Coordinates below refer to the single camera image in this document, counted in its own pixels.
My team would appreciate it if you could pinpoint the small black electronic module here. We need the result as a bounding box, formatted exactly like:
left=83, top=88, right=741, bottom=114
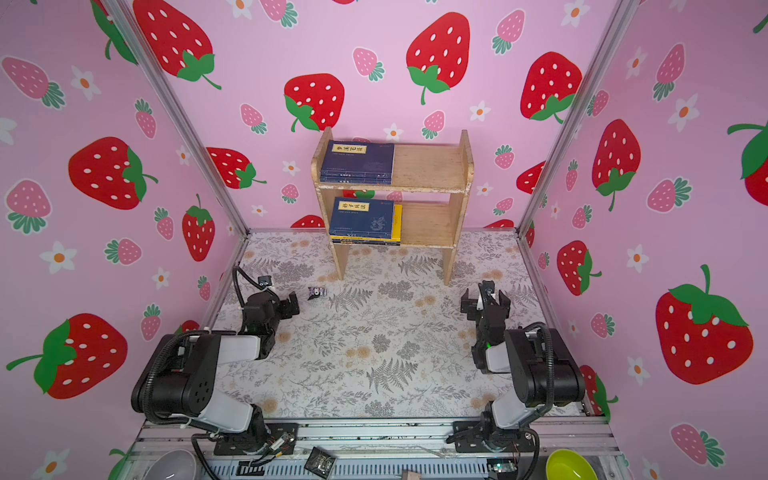
left=304, top=447, right=337, bottom=480

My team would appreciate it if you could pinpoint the lime green bowl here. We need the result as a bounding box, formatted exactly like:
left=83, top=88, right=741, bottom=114
left=545, top=449, right=598, bottom=480

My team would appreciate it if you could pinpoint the left aluminium corner post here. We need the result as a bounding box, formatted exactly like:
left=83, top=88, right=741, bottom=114
left=104, top=0, right=249, bottom=238

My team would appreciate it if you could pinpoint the wooden two-tier shelf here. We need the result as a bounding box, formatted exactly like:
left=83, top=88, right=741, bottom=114
left=311, top=128, right=474, bottom=285

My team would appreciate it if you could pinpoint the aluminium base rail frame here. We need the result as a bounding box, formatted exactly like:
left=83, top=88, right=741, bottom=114
left=119, top=416, right=632, bottom=479

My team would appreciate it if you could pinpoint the Kuromi toy figurine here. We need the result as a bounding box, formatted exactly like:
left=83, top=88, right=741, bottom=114
left=308, top=286, right=327, bottom=300

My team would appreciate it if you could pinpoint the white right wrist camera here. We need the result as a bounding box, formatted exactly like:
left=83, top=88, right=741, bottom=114
left=477, top=280, right=497, bottom=310

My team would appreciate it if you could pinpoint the grey bowl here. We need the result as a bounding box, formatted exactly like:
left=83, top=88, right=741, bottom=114
left=143, top=450, right=200, bottom=480

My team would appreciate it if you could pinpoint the yellow cartoon cover book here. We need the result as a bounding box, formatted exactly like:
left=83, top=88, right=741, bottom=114
left=330, top=205, right=402, bottom=245

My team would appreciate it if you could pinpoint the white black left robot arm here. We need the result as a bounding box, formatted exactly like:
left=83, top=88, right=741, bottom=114
left=131, top=290, right=300, bottom=444

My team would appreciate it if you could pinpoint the navy book yellow label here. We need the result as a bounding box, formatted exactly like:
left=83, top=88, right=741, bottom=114
left=320, top=174, right=392, bottom=185

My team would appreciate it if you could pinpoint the right aluminium corner post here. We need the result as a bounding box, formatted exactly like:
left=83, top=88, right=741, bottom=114
left=517, top=0, right=640, bottom=238

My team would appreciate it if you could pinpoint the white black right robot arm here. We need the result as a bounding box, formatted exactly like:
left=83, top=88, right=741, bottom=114
left=446, top=281, right=586, bottom=453

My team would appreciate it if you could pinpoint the aluminium corner post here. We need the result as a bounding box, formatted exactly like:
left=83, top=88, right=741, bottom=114
left=104, top=0, right=249, bottom=238
left=517, top=0, right=640, bottom=238

